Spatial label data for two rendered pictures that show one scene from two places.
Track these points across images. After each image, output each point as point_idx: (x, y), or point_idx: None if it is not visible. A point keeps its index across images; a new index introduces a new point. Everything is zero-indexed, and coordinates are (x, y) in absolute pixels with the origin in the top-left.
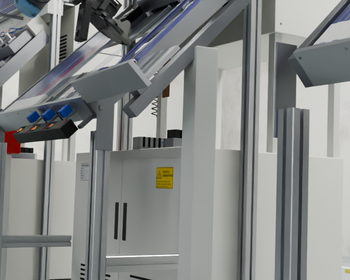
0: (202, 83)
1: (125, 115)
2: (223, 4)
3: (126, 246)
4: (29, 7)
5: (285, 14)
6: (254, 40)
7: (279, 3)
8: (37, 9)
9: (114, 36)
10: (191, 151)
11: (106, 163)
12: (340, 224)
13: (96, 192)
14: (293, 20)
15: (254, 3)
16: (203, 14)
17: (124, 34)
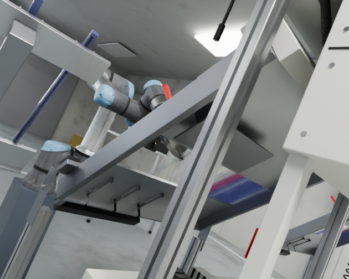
0: None
1: (311, 268)
2: (198, 101)
3: None
4: (125, 120)
5: (324, 115)
6: (197, 152)
7: (314, 93)
8: (129, 122)
9: (176, 149)
10: None
11: (25, 234)
12: None
13: (11, 255)
14: (348, 128)
15: (222, 91)
16: (168, 114)
17: (168, 146)
